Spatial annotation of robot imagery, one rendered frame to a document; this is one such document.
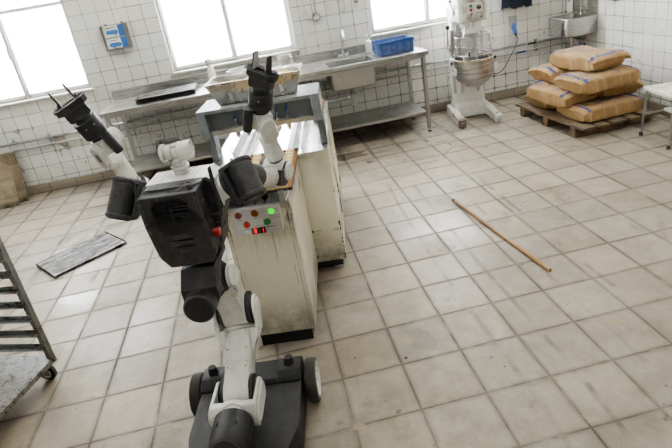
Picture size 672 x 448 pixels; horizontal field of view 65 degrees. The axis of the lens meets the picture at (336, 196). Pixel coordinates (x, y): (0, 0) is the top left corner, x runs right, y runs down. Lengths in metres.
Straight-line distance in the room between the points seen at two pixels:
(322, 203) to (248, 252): 0.78
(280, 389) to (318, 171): 1.34
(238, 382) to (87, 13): 4.86
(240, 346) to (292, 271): 0.55
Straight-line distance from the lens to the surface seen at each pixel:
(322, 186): 3.25
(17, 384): 3.28
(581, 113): 5.51
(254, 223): 2.57
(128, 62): 6.39
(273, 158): 2.08
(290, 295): 2.79
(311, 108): 3.19
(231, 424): 2.14
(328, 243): 3.42
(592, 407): 2.57
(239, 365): 2.33
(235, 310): 2.32
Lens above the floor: 1.80
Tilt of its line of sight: 23 degrees down
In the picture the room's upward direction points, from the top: 10 degrees counter-clockwise
